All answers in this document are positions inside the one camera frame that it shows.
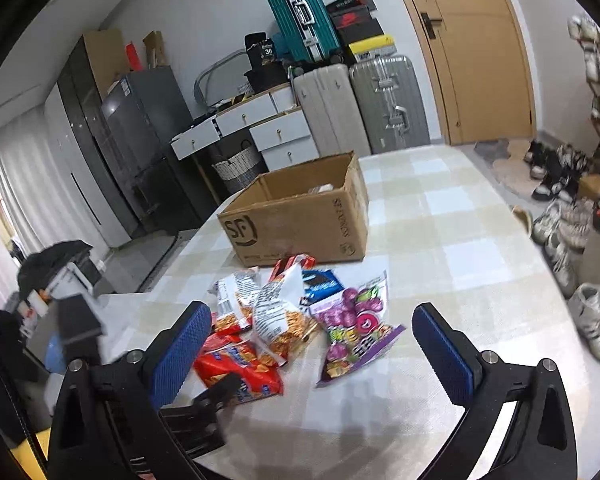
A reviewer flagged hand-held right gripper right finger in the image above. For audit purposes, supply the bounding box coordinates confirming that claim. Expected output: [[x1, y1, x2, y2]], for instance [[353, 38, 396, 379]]
[[412, 303, 579, 480]]

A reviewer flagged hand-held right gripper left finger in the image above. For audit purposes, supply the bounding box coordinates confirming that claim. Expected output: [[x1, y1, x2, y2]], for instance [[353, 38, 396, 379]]
[[47, 300, 213, 480]]

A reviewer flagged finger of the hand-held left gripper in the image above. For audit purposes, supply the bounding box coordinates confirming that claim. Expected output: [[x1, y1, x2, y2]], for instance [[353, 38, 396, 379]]
[[160, 374, 243, 461]]

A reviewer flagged purple candy bag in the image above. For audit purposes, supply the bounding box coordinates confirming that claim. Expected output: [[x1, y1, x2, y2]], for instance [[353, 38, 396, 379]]
[[314, 271, 406, 387]]

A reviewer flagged blue cookie packet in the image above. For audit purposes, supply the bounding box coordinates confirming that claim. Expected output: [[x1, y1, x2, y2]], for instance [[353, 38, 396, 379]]
[[300, 269, 345, 306]]

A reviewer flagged red white snack packet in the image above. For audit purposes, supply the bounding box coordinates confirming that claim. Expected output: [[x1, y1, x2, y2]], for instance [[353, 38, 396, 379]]
[[269, 254, 317, 281]]

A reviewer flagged brown cardboard box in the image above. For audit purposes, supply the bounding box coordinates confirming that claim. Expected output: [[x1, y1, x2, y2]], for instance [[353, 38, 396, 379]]
[[217, 150, 370, 267]]

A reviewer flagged white stool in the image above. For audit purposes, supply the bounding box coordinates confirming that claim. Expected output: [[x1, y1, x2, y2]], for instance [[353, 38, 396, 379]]
[[50, 260, 103, 301]]

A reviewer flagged black cloth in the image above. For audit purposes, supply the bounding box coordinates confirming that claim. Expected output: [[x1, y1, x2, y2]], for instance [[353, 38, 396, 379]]
[[17, 241, 95, 301]]

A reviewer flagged white orange snack bag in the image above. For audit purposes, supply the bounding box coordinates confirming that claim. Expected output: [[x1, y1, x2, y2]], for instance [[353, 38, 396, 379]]
[[209, 267, 261, 336]]

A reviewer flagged dark bag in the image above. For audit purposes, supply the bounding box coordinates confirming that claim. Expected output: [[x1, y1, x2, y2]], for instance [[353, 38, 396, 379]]
[[0, 310, 31, 386]]

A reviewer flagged clear orange cracker bag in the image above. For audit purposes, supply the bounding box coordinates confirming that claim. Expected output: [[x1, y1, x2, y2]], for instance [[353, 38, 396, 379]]
[[252, 265, 323, 366]]

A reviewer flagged yellow shirt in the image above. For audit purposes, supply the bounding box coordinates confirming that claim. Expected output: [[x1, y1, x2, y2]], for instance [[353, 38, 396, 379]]
[[10, 427, 51, 480]]

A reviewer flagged checked tablecloth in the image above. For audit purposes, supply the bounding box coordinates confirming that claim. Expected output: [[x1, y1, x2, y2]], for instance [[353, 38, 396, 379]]
[[97, 142, 588, 480]]

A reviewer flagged white curtain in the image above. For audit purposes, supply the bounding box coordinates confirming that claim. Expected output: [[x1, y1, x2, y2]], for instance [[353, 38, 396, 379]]
[[0, 125, 106, 311]]

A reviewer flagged pile of shoes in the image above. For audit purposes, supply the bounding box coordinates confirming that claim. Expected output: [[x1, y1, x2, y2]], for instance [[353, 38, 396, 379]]
[[512, 140, 600, 363]]

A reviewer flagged wicker basket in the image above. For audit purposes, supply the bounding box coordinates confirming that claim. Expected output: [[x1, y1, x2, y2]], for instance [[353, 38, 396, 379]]
[[211, 146, 265, 196]]

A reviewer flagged grey beige rug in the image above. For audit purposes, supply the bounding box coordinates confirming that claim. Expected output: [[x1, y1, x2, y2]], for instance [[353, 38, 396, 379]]
[[475, 139, 536, 198]]

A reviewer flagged grey fridge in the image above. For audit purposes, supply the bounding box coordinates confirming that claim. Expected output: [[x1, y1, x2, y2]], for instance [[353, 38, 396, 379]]
[[101, 65, 201, 233]]

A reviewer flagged dark tall cabinet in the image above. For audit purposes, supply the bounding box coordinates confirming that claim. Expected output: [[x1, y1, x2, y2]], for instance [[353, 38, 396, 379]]
[[57, 30, 141, 248]]

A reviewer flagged white drawer desk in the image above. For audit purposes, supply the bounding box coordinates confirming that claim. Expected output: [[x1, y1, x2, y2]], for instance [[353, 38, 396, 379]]
[[170, 85, 321, 173]]

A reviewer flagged silver suitcase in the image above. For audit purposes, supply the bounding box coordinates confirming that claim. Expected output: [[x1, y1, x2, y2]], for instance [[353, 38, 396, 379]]
[[349, 54, 431, 155]]

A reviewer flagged oval mirror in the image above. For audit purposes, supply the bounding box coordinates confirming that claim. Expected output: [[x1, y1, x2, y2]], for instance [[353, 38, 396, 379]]
[[194, 50, 248, 107]]

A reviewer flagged beige suitcase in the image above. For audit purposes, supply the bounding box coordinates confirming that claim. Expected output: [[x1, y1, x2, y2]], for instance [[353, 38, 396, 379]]
[[292, 64, 372, 158]]

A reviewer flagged wooden door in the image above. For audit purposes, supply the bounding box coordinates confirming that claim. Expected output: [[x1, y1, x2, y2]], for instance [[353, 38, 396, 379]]
[[384, 0, 537, 147]]

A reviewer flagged small open cardboard box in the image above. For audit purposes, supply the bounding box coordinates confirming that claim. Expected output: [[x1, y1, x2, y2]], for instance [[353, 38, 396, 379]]
[[142, 30, 167, 68]]

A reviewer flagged flat black box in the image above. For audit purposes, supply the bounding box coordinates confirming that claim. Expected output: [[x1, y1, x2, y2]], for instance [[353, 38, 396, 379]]
[[243, 62, 291, 95]]

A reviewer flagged yellow shoe box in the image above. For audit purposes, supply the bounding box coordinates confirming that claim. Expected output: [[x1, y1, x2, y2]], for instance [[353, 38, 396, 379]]
[[347, 34, 397, 65]]

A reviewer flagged black box white label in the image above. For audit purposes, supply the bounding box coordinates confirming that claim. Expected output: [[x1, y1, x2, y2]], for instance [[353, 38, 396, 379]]
[[244, 32, 281, 68]]

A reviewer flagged plain black shoe box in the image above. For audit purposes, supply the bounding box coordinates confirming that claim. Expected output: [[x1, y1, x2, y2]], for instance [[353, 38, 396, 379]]
[[336, 21, 385, 46]]

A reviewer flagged black shoe box red logo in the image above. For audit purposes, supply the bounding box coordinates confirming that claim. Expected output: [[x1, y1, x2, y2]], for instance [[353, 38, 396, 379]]
[[330, 10, 381, 31]]

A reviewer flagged teal suitcase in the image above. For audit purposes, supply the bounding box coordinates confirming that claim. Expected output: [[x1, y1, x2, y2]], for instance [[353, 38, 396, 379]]
[[263, 0, 342, 66]]

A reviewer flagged black door handle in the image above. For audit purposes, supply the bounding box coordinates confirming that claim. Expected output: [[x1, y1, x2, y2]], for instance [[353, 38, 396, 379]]
[[421, 11, 443, 40]]

